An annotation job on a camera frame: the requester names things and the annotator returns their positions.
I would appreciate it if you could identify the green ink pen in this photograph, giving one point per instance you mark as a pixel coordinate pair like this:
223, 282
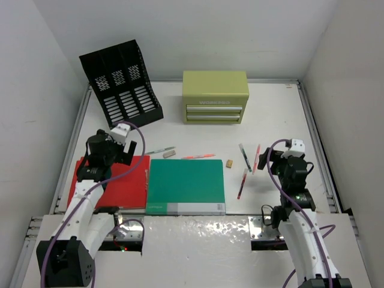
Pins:
241, 147

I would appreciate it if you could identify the olive green drawer toolbox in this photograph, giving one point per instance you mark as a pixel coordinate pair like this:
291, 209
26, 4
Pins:
214, 97

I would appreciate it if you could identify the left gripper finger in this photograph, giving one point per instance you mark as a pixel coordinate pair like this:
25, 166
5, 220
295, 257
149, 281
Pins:
132, 147
126, 158

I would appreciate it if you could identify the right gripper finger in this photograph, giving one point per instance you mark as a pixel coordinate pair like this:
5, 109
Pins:
262, 162
265, 154

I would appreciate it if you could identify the dark red ink pen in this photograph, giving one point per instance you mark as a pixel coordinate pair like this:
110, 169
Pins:
244, 176

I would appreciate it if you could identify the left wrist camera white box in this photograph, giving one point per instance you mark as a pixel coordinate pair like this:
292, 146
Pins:
119, 133

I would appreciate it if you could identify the black three-slot file rack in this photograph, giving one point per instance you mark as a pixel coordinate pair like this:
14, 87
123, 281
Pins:
119, 79

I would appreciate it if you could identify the green binder folder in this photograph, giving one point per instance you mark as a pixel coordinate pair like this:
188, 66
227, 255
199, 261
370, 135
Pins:
186, 187

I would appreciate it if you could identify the beige eraser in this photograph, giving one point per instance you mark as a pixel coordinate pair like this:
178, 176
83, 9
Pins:
169, 154

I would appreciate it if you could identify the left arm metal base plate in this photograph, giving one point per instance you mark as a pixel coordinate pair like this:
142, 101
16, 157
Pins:
116, 228

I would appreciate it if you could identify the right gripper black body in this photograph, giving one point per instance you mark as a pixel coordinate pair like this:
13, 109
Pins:
278, 166

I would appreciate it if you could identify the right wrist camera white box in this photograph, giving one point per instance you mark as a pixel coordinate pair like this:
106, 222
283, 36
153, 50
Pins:
295, 148

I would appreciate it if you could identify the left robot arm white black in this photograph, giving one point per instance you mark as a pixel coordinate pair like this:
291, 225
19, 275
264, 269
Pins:
67, 259

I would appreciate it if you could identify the light red pen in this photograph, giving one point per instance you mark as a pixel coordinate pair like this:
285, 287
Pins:
256, 160

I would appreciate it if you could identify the grey green pen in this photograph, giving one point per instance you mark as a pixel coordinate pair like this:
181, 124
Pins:
160, 150

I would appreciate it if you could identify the red folder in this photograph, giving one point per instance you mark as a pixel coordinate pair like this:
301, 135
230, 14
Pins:
129, 192

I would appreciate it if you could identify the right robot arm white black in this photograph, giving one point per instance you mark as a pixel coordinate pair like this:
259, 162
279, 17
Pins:
296, 220

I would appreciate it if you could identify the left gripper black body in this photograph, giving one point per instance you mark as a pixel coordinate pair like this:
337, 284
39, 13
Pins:
112, 156

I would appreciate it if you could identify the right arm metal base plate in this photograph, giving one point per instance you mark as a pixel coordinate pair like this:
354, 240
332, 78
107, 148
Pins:
259, 231

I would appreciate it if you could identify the orange highlighter pen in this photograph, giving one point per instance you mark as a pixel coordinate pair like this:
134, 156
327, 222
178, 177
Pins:
198, 156

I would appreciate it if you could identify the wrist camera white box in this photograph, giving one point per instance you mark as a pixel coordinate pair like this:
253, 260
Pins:
295, 148
119, 133

